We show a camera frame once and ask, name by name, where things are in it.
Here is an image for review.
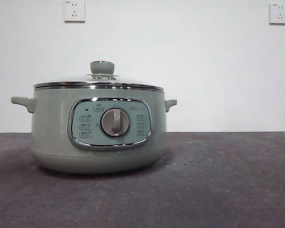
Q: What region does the sage green electric cooking pot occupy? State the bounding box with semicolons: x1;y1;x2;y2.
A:
10;86;178;175

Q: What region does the glass lid with green knob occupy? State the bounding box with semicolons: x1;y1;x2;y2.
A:
33;60;164;93

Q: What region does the white wall socket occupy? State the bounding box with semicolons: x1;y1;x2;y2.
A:
269;2;285;25
64;0;86;24

